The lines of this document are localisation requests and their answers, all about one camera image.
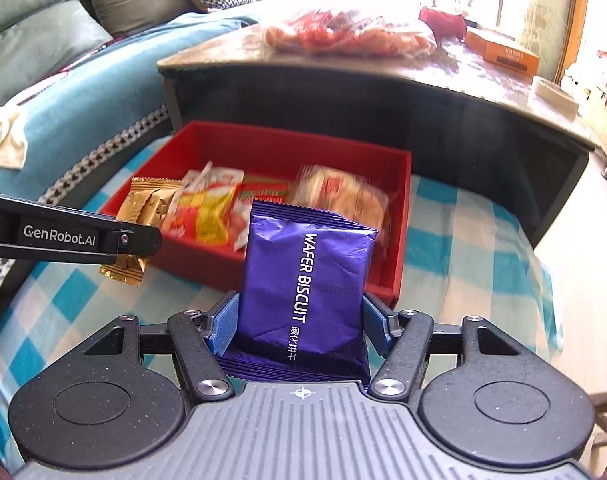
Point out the gold snack packet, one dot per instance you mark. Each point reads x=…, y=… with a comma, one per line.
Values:
x=143, y=205

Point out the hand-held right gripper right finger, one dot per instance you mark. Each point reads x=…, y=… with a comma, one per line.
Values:
x=376, y=325

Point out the white towel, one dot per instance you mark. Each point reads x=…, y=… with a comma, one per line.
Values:
x=5, y=135

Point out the dark marble-top coffee table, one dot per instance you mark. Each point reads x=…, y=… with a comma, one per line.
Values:
x=433, y=125

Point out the olive sofa cushion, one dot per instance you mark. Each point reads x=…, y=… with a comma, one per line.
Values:
x=143, y=10

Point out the purple wafer biscuit packet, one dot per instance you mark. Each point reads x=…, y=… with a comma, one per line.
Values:
x=303, y=270

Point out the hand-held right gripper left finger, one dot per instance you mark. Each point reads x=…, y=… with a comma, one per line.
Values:
x=226, y=325

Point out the orange cardboard box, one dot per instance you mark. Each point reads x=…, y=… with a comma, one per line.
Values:
x=503, y=52

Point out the red yellow sausage packet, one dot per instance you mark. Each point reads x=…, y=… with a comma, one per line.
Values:
x=198, y=215

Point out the red green snack packet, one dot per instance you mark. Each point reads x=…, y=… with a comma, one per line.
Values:
x=263, y=192

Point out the white spicy strip packet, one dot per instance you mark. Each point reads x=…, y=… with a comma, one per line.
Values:
x=221, y=176

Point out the red cardboard box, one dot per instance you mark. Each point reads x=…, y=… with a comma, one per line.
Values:
x=283, y=145

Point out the red crumpled wrapper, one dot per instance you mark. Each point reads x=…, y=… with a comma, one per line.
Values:
x=441, y=21

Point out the teal blanket houndstooth border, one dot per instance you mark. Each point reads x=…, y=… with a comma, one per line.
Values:
x=108, y=85

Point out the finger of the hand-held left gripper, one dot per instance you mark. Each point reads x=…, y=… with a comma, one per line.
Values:
x=138, y=240

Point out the wooden door frame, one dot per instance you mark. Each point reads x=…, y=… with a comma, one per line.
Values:
x=576, y=20

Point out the small white box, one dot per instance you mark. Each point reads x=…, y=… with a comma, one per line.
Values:
x=556, y=95

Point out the red round cake packet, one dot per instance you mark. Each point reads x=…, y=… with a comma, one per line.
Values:
x=333, y=185

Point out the clear plastic bag of snacks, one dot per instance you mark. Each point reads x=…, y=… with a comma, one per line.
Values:
x=343, y=35

